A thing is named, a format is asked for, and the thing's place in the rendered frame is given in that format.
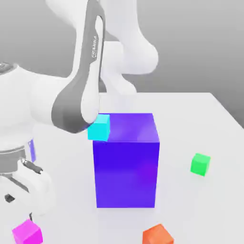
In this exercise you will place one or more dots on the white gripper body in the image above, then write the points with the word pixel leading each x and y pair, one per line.
pixel 41 192

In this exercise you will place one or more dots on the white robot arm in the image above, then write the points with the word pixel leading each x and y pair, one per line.
pixel 91 57

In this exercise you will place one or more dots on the small magenta cube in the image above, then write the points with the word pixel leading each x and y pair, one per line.
pixel 26 233

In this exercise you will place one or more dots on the small cyan cube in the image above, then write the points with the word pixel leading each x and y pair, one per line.
pixel 98 130

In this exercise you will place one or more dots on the small orange cube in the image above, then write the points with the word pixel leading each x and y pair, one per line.
pixel 157 235

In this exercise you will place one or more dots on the small green cube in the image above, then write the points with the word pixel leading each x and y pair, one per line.
pixel 200 164

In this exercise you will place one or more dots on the large purple box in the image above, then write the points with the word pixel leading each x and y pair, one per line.
pixel 125 175

